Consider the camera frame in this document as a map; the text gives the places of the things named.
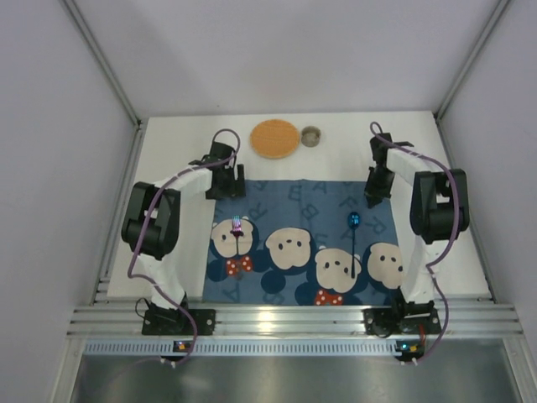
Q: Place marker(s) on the right aluminium frame post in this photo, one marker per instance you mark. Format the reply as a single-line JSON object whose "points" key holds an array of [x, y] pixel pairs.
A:
{"points": [[478, 45]]}

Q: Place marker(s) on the blue cartoon placemat cloth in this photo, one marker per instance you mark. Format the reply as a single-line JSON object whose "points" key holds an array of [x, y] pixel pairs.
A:
{"points": [[296, 248]]}

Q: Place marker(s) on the iridescent purple fork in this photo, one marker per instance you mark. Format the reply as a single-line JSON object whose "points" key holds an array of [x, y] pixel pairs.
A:
{"points": [[237, 233]]}

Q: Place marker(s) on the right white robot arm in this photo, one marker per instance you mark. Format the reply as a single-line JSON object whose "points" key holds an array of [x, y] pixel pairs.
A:
{"points": [[438, 208]]}

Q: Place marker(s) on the slotted grey cable duct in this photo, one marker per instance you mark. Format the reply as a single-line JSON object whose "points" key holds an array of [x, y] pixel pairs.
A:
{"points": [[253, 347]]}

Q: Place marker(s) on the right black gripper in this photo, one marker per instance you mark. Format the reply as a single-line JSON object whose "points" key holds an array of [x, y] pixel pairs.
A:
{"points": [[378, 183]]}

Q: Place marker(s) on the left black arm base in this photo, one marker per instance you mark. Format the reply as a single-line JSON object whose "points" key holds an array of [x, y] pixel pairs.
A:
{"points": [[159, 321]]}

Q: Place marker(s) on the small brown woven cup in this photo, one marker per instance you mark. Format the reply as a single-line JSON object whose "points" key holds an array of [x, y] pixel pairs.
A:
{"points": [[310, 136]]}

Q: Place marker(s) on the aluminium frame post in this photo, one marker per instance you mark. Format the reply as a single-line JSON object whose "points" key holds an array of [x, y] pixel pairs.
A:
{"points": [[83, 28], [478, 45]]}

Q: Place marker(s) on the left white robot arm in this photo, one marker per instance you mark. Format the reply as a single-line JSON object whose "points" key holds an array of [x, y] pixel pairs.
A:
{"points": [[151, 225]]}

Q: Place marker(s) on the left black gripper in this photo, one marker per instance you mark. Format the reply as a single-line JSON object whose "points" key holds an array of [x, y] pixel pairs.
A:
{"points": [[226, 185]]}

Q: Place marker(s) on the orange woven round plate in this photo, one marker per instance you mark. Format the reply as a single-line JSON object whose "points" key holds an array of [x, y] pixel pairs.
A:
{"points": [[274, 139]]}

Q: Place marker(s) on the left aluminium frame post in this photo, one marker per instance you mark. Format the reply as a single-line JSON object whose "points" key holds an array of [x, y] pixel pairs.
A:
{"points": [[83, 28]]}

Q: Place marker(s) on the shiny blue spoon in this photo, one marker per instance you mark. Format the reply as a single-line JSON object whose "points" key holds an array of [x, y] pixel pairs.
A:
{"points": [[353, 222]]}

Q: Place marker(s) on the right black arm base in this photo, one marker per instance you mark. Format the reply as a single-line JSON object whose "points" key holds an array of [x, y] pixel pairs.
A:
{"points": [[402, 317]]}

